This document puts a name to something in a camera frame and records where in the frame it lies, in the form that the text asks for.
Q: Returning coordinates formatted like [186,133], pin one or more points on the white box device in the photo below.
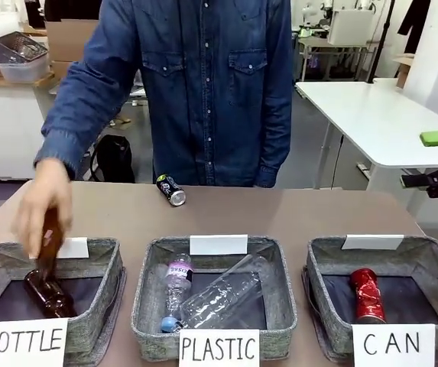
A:
[350,26]

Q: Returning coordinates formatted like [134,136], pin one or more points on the large clear plastic bottle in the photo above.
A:
[226,294]

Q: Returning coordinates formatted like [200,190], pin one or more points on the small plastic bottle purple label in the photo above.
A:
[176,283]

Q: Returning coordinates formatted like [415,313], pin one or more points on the person right forearm denim sleeve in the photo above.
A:
[69,114]

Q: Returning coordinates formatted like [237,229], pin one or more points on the black stand pole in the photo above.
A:
[381,42]

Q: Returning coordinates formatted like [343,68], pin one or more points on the paper label reading plastic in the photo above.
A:
[218,348]

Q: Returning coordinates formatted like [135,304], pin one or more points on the grey fabric basket plastic label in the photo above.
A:
[150,290]

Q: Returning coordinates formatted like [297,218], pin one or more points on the grey fabric basket bottle label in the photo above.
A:
[100,275]

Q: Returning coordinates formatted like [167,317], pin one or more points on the clear plastic storage bin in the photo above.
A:
[23,70]

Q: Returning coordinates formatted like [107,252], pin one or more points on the dark brown glass bottle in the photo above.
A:
[50,298]

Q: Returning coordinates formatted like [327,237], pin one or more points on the blank white card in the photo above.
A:
[373,242]
[77,247]
[218,244]

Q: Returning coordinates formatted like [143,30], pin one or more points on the person right hand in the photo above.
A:
[43,195]

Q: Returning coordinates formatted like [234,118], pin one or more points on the hanging black jacket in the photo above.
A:
[413,23]

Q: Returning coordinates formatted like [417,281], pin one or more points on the open cardboard box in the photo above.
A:
[69,38]

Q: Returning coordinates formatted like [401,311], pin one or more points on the folded cardboard piece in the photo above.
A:
[404,69]

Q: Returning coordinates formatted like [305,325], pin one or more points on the amber brown glass bottle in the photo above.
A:
[50,252]

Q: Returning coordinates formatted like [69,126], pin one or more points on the closed flat cardboard box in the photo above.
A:
[62,69]

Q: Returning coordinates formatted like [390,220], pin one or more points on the paper label reading can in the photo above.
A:
[392,344]

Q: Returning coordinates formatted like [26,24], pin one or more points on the person torso denim shirt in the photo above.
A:
[218,88]

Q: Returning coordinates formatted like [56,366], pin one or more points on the crushed red drink can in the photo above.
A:
[367,294]

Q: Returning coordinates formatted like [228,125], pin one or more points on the paper label reading bottle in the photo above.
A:
[23,342]

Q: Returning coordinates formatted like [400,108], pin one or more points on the grey fabric basket can label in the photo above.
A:
[314,290]

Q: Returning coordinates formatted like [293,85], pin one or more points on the dark drink can white print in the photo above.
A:
[170,189]

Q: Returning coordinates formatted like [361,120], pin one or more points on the white background table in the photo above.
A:
[371,114]

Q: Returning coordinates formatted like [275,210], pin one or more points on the person left forearm denim sleeve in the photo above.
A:
[276,153]

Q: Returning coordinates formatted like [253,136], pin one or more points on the black backpack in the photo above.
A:
[113,156]

